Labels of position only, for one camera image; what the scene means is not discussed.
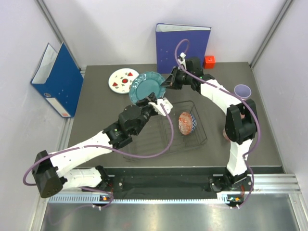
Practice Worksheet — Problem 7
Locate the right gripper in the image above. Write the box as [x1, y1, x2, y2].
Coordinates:
[161, 67, 193, 90]

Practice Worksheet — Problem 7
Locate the teal plate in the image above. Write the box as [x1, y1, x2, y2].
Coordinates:
[128, 72, 166, 104]

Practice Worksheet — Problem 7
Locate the watermelon pattern plate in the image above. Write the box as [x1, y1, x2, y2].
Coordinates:
[108, 68, 139, 94]

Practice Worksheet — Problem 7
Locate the black wire dish rack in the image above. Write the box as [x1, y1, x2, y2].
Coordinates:
[121, 101, 207, 156]

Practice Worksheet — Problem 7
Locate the lavender plastic cup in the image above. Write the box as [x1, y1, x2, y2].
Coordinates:
[234, 84, 252, 100]

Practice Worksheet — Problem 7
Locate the pink patterned mug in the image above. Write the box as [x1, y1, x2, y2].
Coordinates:
[223, 129, 231, 141]

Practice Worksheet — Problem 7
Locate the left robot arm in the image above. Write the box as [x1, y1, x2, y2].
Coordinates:
[31, 93, 163, 198]

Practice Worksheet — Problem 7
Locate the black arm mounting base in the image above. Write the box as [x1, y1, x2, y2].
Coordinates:
[94, 166, 252, 196]

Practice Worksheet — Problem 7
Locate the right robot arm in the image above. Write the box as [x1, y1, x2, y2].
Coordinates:
[162, 57, 259, 192]

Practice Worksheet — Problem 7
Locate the blue zigzag patterned bowl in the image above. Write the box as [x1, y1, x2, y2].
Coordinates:
[179, 112, 197, 135]

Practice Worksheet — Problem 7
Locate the small red box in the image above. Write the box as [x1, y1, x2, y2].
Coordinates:
[204, 55, 216, 69]

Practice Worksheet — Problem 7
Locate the purple-blue binder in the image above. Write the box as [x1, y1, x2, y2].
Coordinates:
[155, 23, 211, 74]

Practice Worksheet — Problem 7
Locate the blue lever arch binder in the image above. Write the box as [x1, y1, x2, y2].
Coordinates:
[30, 44, 83, 117]

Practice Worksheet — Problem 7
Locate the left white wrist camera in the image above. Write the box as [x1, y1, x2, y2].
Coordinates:
[148, 97, 173, 116]

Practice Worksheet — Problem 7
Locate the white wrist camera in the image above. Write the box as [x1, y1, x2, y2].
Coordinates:
[148, 97, 173, 116]
[178, 52, 187, 70]

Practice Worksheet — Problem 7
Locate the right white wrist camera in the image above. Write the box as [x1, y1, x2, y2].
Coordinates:
[178, 52, 187, 70]

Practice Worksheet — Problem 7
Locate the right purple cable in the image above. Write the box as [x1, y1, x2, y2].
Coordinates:
[175, 38, 261, 207]

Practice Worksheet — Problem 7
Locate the grey slotted cable duct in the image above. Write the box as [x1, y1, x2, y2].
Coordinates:
[48, 192, 245, 205]

